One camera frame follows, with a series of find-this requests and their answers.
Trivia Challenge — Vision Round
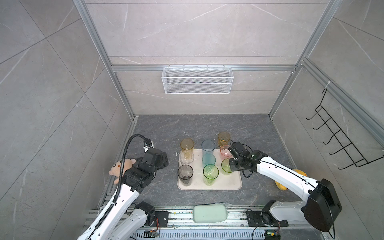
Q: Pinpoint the beige plastic tray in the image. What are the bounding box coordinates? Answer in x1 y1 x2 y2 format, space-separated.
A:
177 149 243 191

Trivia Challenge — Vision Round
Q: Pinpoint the tall yellow glass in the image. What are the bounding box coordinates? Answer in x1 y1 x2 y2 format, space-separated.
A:
180 138 195 152

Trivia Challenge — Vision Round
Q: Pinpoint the black wire hook rack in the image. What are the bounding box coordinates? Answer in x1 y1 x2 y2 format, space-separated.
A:
306 89 384 170

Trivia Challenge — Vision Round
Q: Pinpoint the white wire mesh basket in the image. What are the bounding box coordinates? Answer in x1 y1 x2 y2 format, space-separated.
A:
162 67 234 95

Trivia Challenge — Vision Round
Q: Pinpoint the tall light green glass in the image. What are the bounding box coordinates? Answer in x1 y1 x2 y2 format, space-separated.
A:
203 165 219 186

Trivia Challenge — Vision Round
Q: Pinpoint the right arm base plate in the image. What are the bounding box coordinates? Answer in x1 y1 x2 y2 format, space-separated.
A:
245 209 289 227

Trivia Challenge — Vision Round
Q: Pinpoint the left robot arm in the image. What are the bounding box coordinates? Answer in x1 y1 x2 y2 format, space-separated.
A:
78 134 169 240

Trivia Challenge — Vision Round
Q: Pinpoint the pink glass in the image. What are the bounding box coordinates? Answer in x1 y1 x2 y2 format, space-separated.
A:
220 145 233 160

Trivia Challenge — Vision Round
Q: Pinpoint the clear glass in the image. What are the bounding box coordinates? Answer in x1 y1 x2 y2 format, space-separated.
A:
179 151 195 165

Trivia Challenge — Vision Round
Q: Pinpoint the dark grey glass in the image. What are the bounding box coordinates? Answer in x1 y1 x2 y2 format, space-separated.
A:
178 165 194 186

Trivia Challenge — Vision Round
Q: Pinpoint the light green sponge block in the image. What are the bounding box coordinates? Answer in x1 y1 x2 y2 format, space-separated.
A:
193 204 228 224

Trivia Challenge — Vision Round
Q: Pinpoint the blue glass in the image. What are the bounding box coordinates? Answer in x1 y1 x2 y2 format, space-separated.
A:
201 140 216 155

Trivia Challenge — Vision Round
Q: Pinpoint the aluminium rail frame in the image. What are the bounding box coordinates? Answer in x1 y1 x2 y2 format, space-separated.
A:
80 205 334 240

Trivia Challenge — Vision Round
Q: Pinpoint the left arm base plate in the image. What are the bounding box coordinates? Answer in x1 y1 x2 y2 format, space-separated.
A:
144 211 170 228

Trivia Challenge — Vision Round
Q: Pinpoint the short green glass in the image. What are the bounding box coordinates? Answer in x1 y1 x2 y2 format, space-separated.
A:
221 159 232 175

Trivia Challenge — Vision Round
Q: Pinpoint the teal glass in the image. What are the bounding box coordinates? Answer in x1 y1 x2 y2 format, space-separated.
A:
202 154 216 167

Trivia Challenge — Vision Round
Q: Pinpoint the pink plush doll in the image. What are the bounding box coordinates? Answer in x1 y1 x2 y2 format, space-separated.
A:
109 159 136 185

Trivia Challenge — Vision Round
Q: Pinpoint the yellow plush toy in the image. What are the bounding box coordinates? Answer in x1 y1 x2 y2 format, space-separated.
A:
275 169 308 191

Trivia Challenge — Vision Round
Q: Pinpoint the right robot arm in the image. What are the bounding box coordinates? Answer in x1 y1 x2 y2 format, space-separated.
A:
229 142 342 233

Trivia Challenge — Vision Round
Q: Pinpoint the short amber glass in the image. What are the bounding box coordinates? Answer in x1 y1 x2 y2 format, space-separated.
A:
218 132 231 148

